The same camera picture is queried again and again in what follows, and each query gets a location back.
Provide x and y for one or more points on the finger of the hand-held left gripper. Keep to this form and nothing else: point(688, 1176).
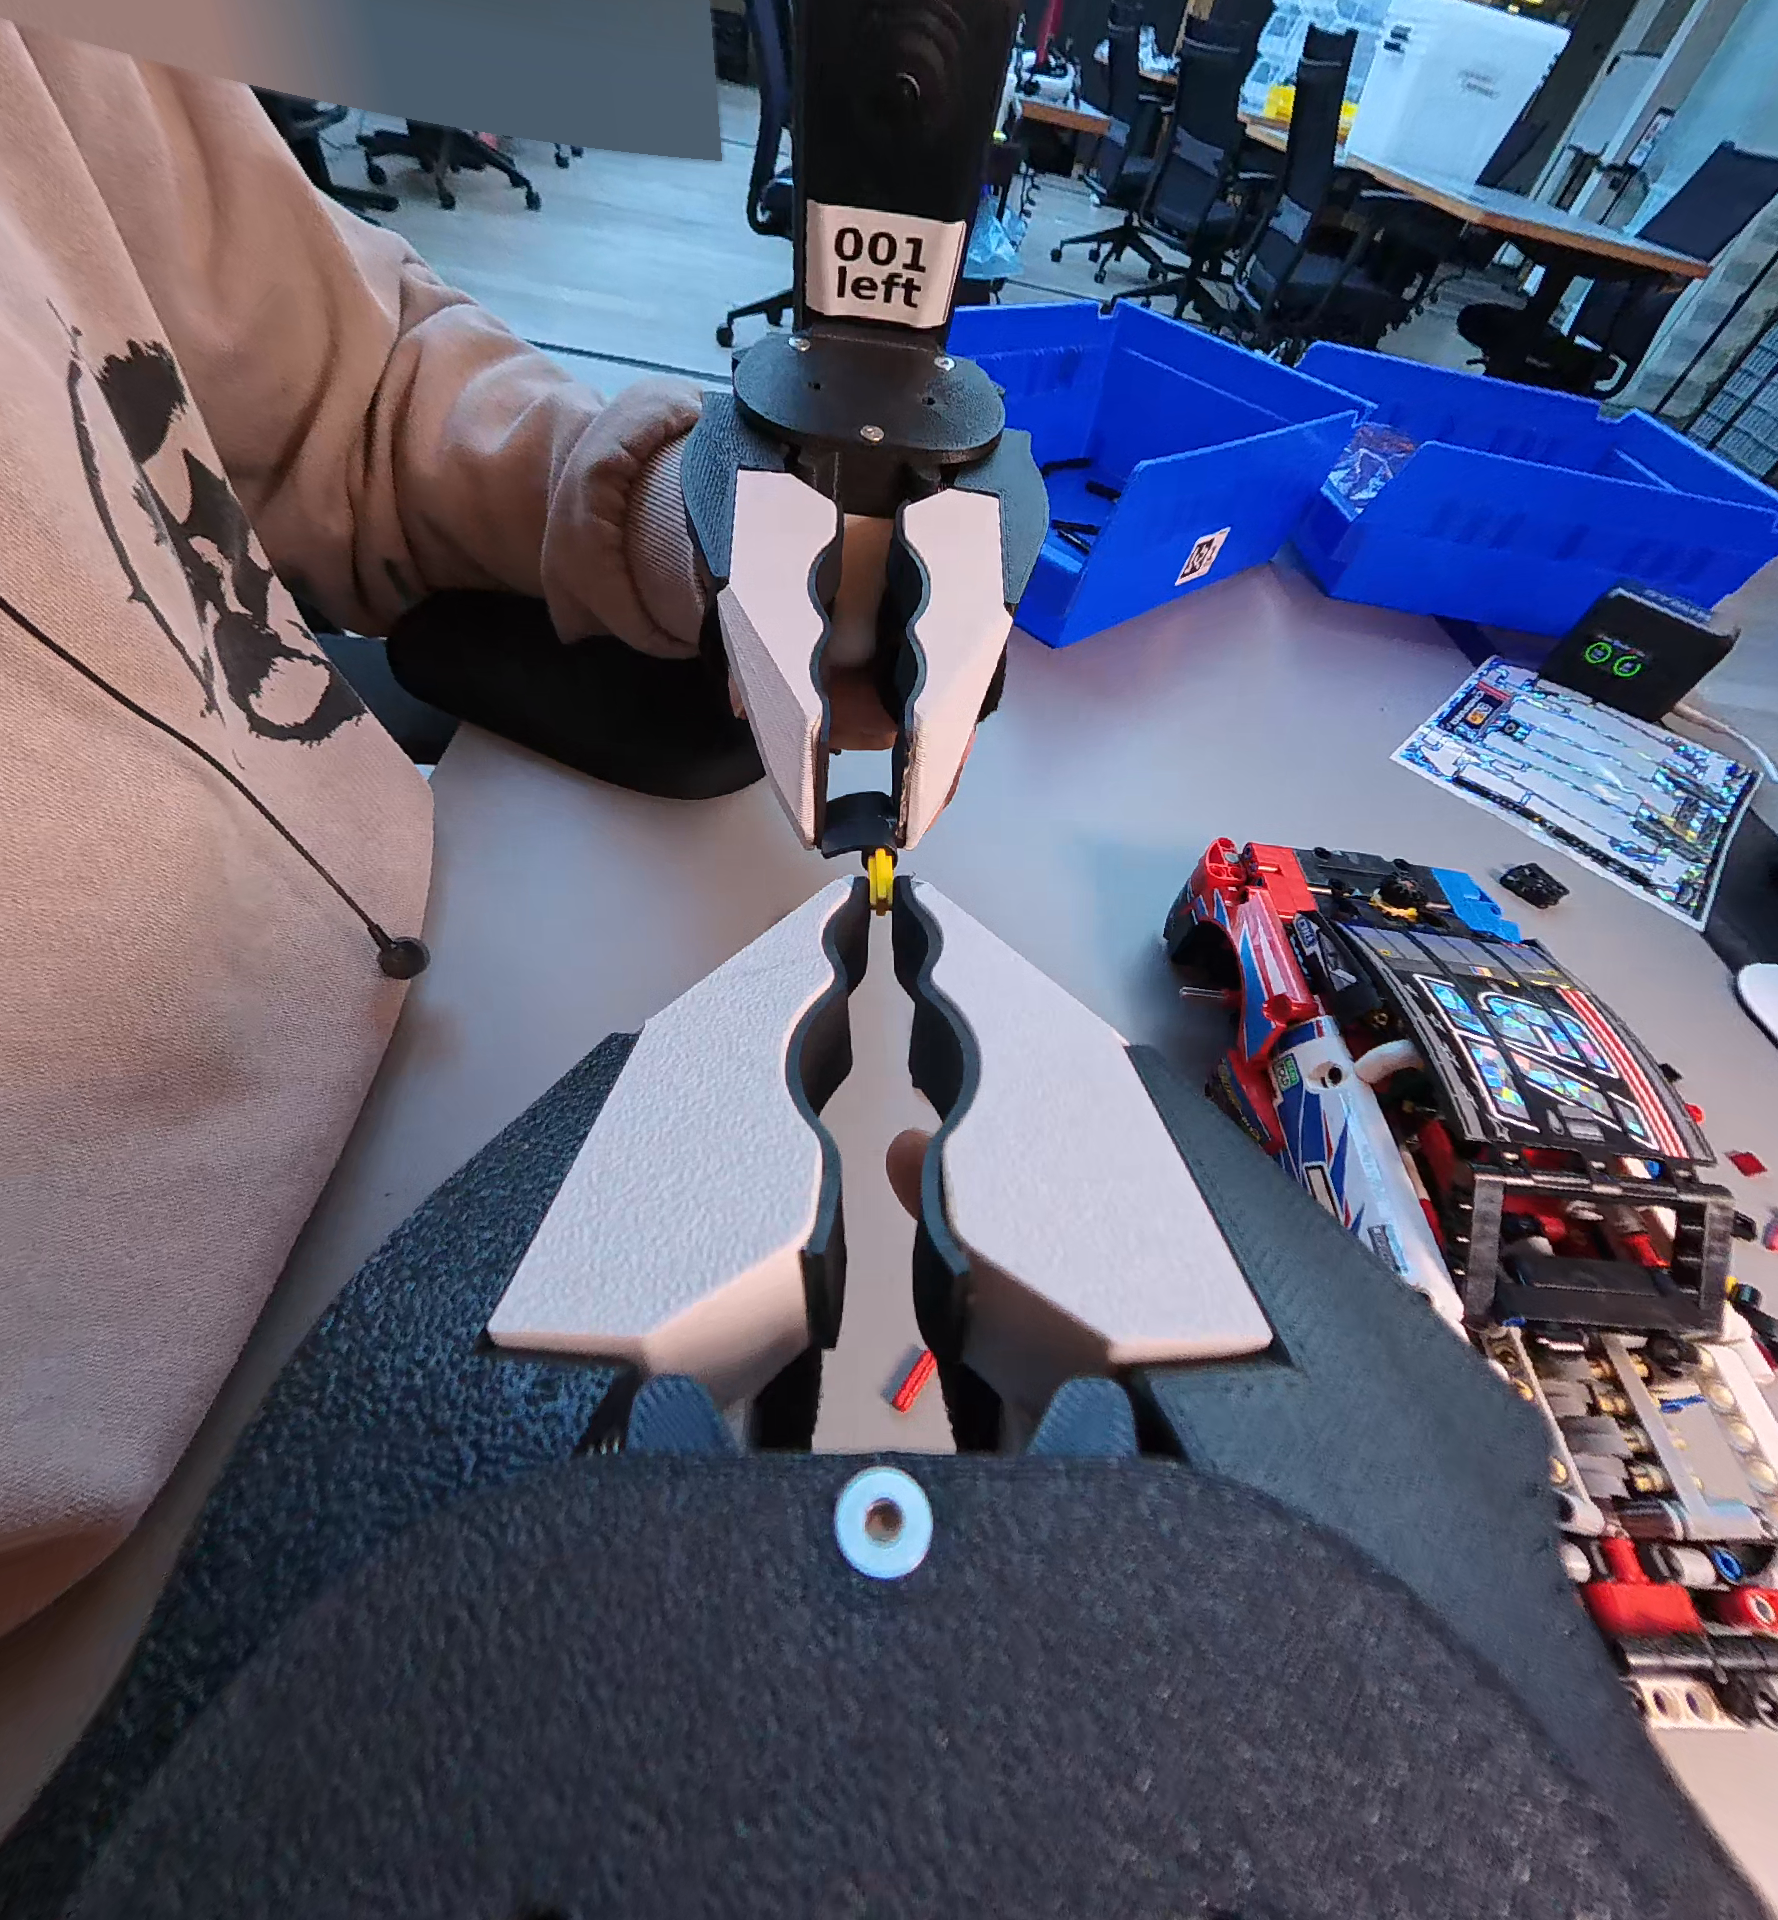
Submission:
point(962, 600)
point(768, 600)

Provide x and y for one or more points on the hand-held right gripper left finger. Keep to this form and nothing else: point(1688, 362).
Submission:
point(678, 1139)

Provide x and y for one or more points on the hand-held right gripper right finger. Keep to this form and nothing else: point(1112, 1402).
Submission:
point(1083, 1170)

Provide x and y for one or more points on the yellow lego axle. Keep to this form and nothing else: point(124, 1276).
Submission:
point(878, 887)

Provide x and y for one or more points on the lego race car model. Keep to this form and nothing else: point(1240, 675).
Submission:
point(1504, 1049)

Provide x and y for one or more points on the red lego pin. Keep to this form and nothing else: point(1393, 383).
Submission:
point(912, 1379)

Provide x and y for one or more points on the double black lego connector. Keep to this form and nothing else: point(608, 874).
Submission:
point(1534, 885)

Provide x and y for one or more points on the person's left hand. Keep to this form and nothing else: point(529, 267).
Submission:
point(862, 707)

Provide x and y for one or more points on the black chair armrest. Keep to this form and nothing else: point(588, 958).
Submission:
point(559, 705)

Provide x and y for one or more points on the small clear plastic bag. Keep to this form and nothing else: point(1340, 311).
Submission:
point(1369, 457)

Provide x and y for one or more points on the white storage crate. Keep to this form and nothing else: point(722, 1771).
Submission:
point(1459, 73)

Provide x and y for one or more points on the plain blue bin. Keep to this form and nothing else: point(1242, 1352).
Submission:
point(1549, 525)

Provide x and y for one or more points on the long wooden desk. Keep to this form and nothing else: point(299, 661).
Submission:
point(1504, 217)

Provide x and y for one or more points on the shiny sticker sheet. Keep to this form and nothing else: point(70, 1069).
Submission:
point(1580, 778)

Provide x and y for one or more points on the black device with green lights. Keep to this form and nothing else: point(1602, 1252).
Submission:
point(1639, 652)

